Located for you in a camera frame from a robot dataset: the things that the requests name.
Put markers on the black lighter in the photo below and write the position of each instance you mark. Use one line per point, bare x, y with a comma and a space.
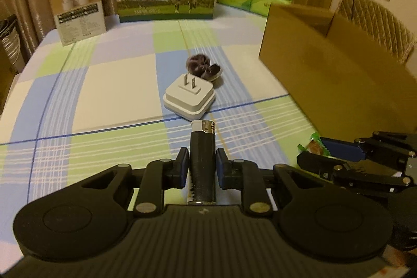
202, 167

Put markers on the checked tablecloth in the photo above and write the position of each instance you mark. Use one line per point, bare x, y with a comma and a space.
107, 102

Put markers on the brown cardboard box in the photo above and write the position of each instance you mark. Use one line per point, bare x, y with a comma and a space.
325, 69

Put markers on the white plug adapter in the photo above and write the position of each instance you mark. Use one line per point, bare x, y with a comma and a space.
190, 99

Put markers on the stack of white basins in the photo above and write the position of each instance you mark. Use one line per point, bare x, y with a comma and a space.
11, 43

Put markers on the orange and green snack packet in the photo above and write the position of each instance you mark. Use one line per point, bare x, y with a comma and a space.
314, 144

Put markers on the quilted chair back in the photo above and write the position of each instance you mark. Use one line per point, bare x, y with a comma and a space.
378, 24

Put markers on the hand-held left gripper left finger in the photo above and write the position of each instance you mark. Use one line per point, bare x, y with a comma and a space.
184, 165

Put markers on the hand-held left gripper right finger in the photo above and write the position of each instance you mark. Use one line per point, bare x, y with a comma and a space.
220, 167

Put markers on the beige product box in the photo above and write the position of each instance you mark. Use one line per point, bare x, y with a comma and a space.
78, 4

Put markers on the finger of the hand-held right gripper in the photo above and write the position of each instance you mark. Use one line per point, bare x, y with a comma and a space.
342, 147
325, 164

